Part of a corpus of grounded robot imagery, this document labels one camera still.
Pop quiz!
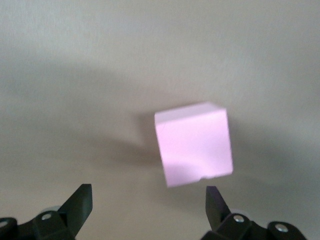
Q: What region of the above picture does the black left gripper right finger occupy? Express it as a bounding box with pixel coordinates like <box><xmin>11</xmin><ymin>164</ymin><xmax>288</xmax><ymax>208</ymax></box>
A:
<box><xmin>201</xmin><ymin>186</ymin><xmax>307</xmax><ymax>240</ymax></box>

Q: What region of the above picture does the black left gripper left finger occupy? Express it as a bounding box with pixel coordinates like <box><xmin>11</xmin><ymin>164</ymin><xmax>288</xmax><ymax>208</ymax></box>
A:
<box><xmin>0</xmin><ymin>184</ymin><xmax>94</xmax><ymax>240</ymax></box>

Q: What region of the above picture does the pink foam block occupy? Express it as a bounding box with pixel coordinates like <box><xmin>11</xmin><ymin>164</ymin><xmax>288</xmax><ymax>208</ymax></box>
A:
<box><xmin>154</xmin><ymin>101</ymin><xmax>234</xmax><ymax>188</ymax></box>

